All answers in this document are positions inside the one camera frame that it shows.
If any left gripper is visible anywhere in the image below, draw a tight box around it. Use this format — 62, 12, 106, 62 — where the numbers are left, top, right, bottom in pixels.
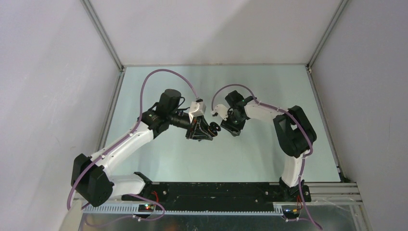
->
168, 111, 214, 141

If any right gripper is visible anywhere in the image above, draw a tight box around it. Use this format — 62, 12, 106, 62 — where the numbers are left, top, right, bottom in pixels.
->
220, 109, 247, 137

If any black earbud charging case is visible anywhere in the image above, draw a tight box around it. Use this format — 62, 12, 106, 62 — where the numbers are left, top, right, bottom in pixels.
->
207, 122, 221, 137

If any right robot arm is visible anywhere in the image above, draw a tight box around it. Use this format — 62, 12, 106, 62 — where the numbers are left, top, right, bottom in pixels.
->
212, 90, 317, 201

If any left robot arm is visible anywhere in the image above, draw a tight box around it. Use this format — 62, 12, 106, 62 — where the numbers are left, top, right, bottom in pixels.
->
71, 89, 221, 207

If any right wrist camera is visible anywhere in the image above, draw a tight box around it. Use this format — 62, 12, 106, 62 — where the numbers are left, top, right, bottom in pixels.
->
211, 104, 229, 121

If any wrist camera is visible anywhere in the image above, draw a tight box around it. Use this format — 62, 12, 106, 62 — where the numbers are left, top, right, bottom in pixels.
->
211, 104, 229, 121
188, 99, 206, 123

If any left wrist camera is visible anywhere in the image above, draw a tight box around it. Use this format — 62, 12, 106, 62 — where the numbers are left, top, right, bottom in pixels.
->
188, 99, 206, 123

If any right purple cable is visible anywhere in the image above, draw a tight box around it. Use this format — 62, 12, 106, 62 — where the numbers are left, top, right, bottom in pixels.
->
211, 84, 323, 230

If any purple cable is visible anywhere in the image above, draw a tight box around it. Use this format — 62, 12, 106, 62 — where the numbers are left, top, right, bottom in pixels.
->
66, 68, 202, 221
211, 84, 323, 230

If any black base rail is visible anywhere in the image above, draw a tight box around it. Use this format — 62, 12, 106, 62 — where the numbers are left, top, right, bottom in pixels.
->
140, 182, 311, 212

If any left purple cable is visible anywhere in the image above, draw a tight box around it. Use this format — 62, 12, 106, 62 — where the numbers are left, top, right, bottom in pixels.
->
66, 68, 202, 221

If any grey cable duct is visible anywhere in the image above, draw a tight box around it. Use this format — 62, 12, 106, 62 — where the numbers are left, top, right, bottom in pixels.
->
83, 203, 283, 216

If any aluminium frame profile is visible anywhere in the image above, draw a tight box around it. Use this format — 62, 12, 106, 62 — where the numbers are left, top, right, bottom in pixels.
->
80, 0, 124, 72

